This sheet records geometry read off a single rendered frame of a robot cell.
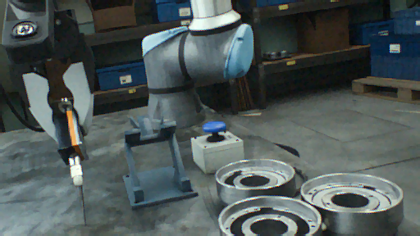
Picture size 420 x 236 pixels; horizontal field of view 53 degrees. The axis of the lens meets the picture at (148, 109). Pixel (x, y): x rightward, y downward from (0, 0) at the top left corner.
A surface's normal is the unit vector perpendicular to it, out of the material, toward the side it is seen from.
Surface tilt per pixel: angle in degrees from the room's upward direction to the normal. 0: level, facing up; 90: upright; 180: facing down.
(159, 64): 90
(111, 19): 83
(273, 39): 90
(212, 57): 100
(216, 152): 90
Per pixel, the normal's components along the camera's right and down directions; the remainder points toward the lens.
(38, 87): 0.11, 0.25
